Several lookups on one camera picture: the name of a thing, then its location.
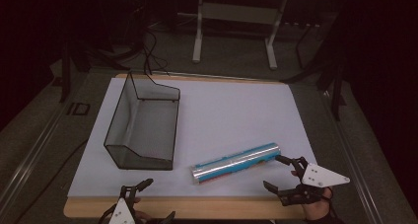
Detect metal floor rail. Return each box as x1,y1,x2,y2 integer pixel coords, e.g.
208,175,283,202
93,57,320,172
0,99,74,207
321,90,385,224

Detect black wire mesh basket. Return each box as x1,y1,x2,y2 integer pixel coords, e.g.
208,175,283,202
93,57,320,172
103,70,181,172

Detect black metal stand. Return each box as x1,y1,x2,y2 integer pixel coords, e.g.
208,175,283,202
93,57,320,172
58,36,73,104

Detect thin black floor cable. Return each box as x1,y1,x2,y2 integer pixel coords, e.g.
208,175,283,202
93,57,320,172
12,138,89,224

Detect white metal desk frame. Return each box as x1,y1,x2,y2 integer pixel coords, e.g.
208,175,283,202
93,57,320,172
191,0,291,71

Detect person's left hand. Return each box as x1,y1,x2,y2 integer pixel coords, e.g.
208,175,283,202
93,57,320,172
132,197,154,224

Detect white paper sheet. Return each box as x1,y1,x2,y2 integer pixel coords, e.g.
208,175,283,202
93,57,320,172
66,77,318,198

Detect bundle of black cables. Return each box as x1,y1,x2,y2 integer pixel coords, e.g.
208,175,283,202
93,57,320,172
98,6,172,78

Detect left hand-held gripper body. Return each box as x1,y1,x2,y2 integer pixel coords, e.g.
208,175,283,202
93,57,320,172
98,184,140,224

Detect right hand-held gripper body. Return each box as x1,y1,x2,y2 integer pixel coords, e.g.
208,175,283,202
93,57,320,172
277,156,351,207

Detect person's right hand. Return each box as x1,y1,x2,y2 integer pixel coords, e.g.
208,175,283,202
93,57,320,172
290,170,333,224

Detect blue and silver foil tube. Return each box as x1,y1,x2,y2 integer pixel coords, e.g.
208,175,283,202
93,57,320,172
190,142,282,186

